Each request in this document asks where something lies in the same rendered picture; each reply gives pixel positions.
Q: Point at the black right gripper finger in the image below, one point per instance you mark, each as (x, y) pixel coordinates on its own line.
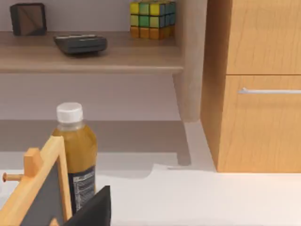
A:
(94, 209)

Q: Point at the wooden framed blackboard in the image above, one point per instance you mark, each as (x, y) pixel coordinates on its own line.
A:
(44, 186)

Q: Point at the amber bottle with white cap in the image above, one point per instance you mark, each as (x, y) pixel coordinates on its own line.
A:
(77, 146)

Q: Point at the pale wooden open shelf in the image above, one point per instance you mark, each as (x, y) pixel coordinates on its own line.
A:
(113, 61)

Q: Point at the dark grey calculator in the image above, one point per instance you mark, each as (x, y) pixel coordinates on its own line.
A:
(81, 43)

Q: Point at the wooden drawer front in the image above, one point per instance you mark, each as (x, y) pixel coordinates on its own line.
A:
(261, 124)

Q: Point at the colourful puzzle cube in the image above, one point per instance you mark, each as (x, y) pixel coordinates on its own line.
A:
(151, 20)

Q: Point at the wooden cupboard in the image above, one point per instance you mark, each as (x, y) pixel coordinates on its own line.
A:
(254, 89)

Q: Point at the dark brown cube box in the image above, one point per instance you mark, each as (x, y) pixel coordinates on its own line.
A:
(28, 19)

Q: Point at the wooden cupboard door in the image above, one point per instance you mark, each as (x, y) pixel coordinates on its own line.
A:
(264, 35)

